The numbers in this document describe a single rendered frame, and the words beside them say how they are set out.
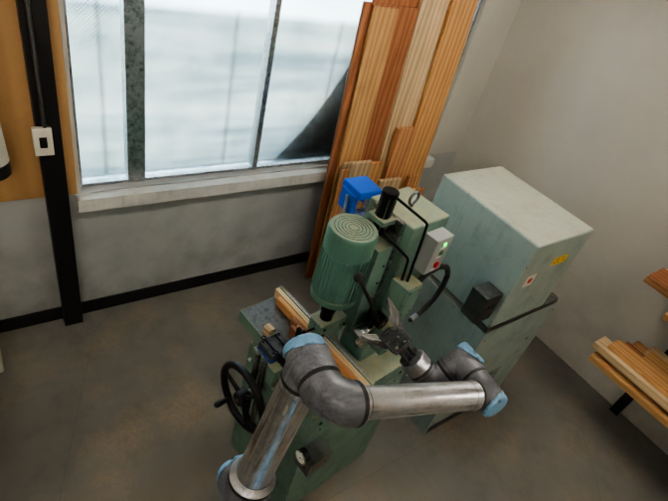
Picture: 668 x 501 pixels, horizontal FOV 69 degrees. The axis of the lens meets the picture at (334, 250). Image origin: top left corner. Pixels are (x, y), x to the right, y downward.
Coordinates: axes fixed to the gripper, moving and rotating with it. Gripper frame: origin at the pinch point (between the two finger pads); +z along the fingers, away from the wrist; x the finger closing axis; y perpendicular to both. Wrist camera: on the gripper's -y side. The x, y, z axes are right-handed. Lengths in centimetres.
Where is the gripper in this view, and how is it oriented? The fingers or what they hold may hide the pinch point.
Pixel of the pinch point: (369, 312)
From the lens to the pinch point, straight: 157.7
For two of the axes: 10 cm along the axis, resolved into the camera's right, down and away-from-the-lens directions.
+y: 2.2, 0.1, -9.8
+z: -6.5, -7.4, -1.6
